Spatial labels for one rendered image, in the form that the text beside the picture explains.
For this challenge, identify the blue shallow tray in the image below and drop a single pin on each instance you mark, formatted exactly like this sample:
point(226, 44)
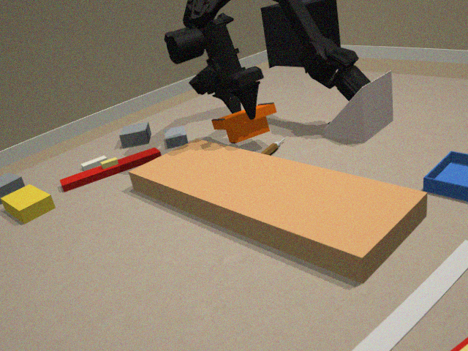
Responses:
point(450, 177)

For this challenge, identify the tan rectangular panel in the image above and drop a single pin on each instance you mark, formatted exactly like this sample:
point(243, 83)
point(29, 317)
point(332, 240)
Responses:
point(343, 223)

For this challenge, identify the brown wooden-handled awl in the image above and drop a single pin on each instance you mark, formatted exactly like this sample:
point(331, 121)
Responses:
point(272, 148)

